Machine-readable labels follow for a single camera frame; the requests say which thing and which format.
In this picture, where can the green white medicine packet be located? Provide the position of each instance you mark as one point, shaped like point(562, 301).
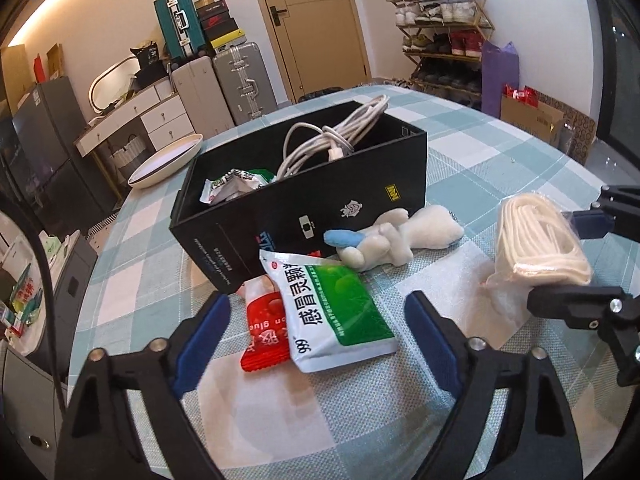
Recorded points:
point(232, 182)
point(340, 310)

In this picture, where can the white oval plate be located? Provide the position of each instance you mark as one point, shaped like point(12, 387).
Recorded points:
point(165, 162)

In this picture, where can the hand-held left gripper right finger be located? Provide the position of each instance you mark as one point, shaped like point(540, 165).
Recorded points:
point(435, 345)

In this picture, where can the red snack packets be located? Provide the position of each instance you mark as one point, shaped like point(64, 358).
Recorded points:
point(520, 95)

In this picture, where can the gold shoe rack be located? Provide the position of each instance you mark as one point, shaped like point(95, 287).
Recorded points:
point(487, 20)

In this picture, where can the beige door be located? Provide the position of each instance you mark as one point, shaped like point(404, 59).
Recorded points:
point(315, 35)

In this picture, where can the beige suitcase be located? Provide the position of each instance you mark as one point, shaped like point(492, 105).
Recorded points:
point(205, 95)

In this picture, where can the white plush toy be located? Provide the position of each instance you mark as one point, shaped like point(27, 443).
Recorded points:
point(425, 230)

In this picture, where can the green white tissue pack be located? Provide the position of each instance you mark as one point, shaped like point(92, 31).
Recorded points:
point(50, 250)

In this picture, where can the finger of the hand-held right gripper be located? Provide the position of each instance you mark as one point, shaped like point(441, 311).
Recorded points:
point(565, 300)
point(592, 222)

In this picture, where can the black cardboard box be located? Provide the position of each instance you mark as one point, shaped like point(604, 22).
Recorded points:
point(300, 200)

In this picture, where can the grey low cabinet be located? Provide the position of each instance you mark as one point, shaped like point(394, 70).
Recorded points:
point(25, 410)

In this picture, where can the black framed window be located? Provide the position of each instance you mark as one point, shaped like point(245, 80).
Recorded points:
point(620, 85)

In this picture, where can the purple bag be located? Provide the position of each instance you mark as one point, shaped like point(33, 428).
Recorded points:
point(500, 80)

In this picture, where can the flat brown cardboard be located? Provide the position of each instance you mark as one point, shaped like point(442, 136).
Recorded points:
point(56, 60)

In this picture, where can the black shoe box red logo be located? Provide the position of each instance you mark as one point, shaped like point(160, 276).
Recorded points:
point(216, 22)

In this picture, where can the red candy packet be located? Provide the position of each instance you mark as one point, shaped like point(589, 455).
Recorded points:
point(262, 330)

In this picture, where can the black paper bag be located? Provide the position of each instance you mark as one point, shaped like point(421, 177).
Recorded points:
point(150, 55)

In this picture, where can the white small appliance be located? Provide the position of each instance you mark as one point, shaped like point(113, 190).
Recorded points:
point(15, 260)

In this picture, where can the woven laundry basket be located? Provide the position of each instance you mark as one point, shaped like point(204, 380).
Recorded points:
point(127, 152)

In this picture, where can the collection of shoes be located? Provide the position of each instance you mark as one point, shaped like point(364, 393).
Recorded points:
point(440, 10)

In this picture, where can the teal suitcase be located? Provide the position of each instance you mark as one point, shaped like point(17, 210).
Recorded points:
point(177, 25)

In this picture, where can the oval white mirror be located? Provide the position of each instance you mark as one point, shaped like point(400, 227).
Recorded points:
point(110, 85)

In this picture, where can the white vanity desk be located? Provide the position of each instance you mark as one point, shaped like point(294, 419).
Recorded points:
point(165, 115)

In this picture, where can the grey refrigerator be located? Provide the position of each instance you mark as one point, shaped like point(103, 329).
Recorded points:
point(50, 135)

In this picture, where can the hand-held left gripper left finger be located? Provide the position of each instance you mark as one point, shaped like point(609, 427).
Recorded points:
point(200, 350)

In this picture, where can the grey side table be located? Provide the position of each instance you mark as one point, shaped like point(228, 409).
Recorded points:
point(75, 280)

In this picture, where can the open brown cardboard box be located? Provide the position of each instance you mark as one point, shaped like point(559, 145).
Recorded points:
point(530, 117)

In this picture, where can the silver suitcase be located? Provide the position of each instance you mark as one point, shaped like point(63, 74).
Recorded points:
point(245, 80)

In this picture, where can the pile of small packets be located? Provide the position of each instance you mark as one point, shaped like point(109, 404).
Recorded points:
point(22, 305)

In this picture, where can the tan cardboard box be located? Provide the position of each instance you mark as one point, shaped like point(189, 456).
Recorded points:
point(207, 3)

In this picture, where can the red paper bag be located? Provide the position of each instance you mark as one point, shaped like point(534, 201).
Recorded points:
point(40, 69)

